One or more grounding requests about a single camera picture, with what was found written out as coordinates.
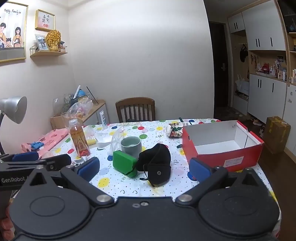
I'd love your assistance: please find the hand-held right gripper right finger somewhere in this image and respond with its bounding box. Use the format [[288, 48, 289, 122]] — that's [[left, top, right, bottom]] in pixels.
[[174, 158, 270, 205]]

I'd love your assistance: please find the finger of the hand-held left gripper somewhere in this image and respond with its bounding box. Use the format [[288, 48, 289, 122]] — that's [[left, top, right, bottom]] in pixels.
[[45, 153, 72, 172], [0, 151, 40, 163]]

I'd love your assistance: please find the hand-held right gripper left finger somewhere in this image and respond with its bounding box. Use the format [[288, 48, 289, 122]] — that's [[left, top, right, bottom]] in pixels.
[[20, 157, 115, 205]]

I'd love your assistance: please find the red cardboard shoe box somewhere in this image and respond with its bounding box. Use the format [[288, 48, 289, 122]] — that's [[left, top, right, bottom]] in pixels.
[[182, 120, 264, 172]]

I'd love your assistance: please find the clear bubble wrap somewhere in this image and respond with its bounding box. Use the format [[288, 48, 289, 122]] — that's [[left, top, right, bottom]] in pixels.
[[107, 127, 126, 155]]

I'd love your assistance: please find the printed Christmas stocking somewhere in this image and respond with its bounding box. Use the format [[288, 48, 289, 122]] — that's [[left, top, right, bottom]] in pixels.
[[165, 123, 184, 138]]

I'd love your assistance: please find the person's left hand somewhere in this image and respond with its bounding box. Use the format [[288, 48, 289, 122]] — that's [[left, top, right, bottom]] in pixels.
[[0, 217, 15, 235]]

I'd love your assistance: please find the pink printed cloth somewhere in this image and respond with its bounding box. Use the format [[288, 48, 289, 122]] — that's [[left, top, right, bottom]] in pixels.
[[21, 128, 72, 158]]

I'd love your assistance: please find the orange drink bottle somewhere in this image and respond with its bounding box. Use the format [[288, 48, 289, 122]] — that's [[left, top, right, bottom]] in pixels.
[[69, 118, 91, 159]]

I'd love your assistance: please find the green sponge block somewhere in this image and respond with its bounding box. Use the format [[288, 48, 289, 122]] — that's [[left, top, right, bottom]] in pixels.
[[112, 150, 138, 178]]

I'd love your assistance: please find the black cap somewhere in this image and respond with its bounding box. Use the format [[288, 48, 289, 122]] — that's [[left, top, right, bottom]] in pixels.
[[135, 143, 172, 188]]

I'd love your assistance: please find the polka-dot tablecloth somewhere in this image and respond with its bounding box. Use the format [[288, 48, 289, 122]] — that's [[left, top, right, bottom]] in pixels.
[[45, 118, 282, 232]]

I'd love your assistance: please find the grey-green cup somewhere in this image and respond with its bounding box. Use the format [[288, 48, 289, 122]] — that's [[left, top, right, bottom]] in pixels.
[[120, 136, 142, 156]]

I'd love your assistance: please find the white tube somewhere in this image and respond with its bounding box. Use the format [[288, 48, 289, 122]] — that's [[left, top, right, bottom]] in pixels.
[[99, 110, 109, 129]]

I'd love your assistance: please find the silver desk lamp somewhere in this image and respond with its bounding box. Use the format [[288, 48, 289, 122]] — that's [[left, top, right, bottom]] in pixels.
[[0, 96, 28, 154]]

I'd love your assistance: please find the wooden side cabinet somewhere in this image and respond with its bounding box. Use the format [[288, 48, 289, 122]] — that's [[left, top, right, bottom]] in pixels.
[[50, 100, 109, 130]]

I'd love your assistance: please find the pile of clear plastic bags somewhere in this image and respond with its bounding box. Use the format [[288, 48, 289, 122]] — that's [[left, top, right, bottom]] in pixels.
[[61, 96, 94, 118]]

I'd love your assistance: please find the wooden chair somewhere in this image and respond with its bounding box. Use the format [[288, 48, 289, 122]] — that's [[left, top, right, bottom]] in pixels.
[[115, 97, 156, 123]]

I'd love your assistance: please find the brown cardboard box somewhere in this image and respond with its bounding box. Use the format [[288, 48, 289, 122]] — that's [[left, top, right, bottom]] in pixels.
[[264, 116, 291, 154]]

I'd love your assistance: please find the white plastic bag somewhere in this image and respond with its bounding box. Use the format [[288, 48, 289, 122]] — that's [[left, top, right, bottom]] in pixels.
[[235, 74, 249, 92]]

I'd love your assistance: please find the white lower cabinet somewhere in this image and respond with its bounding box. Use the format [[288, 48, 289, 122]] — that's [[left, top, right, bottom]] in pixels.
[[247, 74, 287, 124]]

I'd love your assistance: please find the long white sideboard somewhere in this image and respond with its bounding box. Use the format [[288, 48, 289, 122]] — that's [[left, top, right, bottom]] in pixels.
[[282, 83, 296, 150]]

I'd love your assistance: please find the dark door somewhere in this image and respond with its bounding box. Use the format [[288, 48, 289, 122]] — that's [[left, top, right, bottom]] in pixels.
[[209, 21, 232, 108]]

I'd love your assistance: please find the golden figurine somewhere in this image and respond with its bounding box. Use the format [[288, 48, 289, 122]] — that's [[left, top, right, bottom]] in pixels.
[[45, 30, 62, 52]]

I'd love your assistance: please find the black hanging bag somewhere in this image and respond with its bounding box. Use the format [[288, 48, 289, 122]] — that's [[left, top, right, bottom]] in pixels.
[[239, 44, 249, 63]]

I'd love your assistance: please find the cluster of small bottles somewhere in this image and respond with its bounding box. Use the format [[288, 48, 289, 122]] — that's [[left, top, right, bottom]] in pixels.
[[270, 61, 287, 81]]

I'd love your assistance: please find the small framed picture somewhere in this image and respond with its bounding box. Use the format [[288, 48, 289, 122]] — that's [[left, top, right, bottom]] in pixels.
[[35, 9, 55, 32]]

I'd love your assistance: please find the wooden open shelving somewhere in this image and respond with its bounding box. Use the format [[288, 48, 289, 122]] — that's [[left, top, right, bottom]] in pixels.
[[275, 0, 296, 84]]

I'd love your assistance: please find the wooden wall shelf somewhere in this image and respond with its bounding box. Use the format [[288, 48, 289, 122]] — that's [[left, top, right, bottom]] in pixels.
[[30, 45, 68, 58]]

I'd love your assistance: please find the small photo frame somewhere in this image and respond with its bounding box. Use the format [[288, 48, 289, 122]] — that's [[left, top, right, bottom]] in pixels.
[[35, 34, 49, 51]]

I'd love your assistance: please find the framed family wall poster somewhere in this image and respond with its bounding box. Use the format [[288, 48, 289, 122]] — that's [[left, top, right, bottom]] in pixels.
[[0, 2, 28, 63]]

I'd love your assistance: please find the white upper wall cabinet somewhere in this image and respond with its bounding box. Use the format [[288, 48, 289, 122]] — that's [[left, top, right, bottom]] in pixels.
[[228, 0, 287, 51]]

